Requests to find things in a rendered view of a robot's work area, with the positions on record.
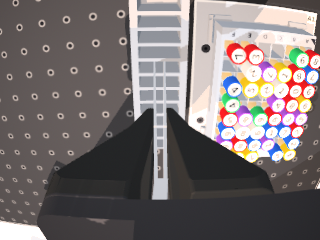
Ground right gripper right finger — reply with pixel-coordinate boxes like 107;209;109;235
166;108;275;199

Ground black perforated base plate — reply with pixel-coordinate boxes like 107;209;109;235
0;0;320;227

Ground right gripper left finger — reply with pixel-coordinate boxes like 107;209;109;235
44;108;154;199

